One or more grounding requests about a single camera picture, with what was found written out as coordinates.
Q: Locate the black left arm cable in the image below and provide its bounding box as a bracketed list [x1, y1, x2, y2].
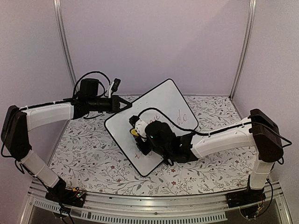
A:
[72, 71, 112, 96]

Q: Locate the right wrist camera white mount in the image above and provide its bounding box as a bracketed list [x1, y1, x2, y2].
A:
[129, 115, 148, 141]

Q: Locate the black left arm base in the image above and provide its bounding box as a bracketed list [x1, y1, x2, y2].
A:
[45, 177, 86, 208]

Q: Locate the aluminium corner post right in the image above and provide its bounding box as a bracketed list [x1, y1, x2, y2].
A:
[229, 0, 256, 101]

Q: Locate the white whiteboard black frame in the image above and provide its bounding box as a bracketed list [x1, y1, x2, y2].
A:
[104, 79, 199, 177]

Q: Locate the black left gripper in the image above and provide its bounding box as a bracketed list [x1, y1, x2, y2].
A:
[88, 95, 133, 114]

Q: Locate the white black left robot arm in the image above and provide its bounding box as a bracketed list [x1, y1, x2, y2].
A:
[1, 78, 132, 203]

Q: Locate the aluminium corner post left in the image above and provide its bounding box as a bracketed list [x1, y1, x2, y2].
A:
[53, 0, 78, 91]

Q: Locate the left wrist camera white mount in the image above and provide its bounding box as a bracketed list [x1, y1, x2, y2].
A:
[107, 78, 121, 98]

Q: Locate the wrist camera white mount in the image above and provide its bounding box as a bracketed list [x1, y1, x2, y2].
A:
[107, 78, 121, 98]
[129, 115, 148, 141]

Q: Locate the aluminium corner post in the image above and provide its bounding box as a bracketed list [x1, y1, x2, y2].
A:
[229, 0, 256, 101]
[53, 0, 78, 91]

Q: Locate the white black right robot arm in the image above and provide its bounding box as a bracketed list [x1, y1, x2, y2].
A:
[129, 109, 286, 203]

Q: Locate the yellow black whiteboard eraser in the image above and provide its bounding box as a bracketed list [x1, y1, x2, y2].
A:
[130, 128, 139, 136]

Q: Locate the aluminium front rail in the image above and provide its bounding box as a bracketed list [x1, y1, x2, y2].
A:
[21, 181, 293, 224]

